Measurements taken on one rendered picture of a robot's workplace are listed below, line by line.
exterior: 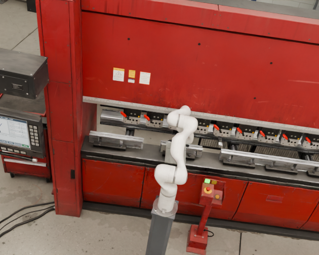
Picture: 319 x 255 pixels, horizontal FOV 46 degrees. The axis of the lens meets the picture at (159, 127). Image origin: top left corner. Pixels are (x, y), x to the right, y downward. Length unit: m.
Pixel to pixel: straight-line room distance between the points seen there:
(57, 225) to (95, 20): 2.14
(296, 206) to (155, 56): 2.06
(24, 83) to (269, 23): 1.70
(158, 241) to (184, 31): 1.65
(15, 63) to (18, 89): 0.17
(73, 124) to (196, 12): 1.31
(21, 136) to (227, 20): 1.66
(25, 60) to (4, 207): 2.03
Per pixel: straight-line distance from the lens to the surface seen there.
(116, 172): 3.59
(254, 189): 3.71
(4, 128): 2.84
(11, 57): 2.67
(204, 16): 2.73
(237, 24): 2.77
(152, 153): 3.47
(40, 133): 2.72
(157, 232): 3.05
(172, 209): 2.90
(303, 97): 3.21
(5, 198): 4.32
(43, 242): 3.94
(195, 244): 3.90
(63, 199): 3.88
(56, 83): 2.94
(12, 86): 2.59
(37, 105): 3.81
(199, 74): 2.96
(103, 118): 3.66
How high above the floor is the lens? 3.28
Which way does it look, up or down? 40 degrees down
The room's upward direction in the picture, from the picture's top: 9 degrees clockwise
